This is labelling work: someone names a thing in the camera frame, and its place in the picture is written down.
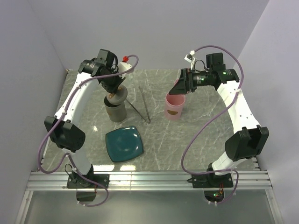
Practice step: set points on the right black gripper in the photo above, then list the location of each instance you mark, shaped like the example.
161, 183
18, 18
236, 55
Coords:
180, 88

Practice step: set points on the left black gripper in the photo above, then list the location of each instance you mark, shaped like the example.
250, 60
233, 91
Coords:
112, 89

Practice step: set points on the grey steel lid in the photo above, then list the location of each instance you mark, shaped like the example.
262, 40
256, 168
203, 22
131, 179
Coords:
118, 97

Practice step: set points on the grey steel canister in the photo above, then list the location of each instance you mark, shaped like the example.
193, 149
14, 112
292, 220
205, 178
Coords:
116, 113

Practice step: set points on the metal food tongs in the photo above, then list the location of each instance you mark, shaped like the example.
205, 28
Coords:
138, 103

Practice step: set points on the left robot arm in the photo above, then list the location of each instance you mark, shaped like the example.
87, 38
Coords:
62, 128

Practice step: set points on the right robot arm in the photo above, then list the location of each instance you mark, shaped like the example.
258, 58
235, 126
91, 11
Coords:
249, 136

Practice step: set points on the pink canister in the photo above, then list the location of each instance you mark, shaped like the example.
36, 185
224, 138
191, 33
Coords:
174, 105

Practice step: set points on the teal square plate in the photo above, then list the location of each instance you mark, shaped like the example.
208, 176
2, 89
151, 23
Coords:
124, 144

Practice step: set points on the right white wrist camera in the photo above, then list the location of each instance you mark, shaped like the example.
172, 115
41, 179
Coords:
190, 58

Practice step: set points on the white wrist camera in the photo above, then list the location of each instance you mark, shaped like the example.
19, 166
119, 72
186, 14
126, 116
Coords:
190, 58
125, 67

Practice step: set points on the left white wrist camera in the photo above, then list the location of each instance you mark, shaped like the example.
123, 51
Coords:
125, 67

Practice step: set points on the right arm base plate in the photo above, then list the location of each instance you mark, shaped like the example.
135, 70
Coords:
211, 181

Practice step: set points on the aluminium rail frame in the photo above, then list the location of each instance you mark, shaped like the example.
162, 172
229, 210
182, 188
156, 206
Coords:
151, 189

